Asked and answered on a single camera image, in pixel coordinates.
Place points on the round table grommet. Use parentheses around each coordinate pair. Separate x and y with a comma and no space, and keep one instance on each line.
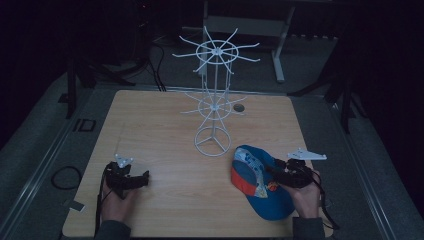
(238,107)

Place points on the blue and red cap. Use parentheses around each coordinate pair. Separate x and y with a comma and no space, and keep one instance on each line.
(263,193)

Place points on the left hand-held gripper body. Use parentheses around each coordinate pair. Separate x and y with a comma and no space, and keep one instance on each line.
(117,178)

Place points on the white metal desk frame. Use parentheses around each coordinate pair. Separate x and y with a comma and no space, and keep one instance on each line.
(278,50)

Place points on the person's left hand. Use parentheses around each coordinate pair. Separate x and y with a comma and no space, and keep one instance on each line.
(115,205)

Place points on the person's right hand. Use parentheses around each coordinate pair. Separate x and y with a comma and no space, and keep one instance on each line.
(306,198)

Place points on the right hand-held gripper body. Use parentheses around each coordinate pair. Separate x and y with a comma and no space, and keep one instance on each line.
(298,173)

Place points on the black metal stand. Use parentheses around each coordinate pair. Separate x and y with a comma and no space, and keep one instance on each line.
(70,90)
(346,100)

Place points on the black rectangular floor frame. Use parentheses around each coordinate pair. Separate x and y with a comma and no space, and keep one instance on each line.
(80,125)

